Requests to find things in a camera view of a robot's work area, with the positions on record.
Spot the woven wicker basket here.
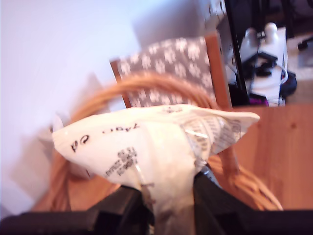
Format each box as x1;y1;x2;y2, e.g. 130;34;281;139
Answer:
48;72;284;212

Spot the white rounded appliance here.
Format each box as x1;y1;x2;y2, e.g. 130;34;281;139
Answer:
241;22;289;107

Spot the plain white printed bag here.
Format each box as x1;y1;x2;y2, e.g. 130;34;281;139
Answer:
51;104;261;235

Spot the black upright frame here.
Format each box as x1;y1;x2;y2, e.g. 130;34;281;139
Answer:
224;0;251;106

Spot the pale grey tissue box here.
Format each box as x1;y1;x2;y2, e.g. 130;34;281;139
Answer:
38;111;92;181

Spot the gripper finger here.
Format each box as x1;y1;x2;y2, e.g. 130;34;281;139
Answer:
192;170;258;235
88;185;155;235

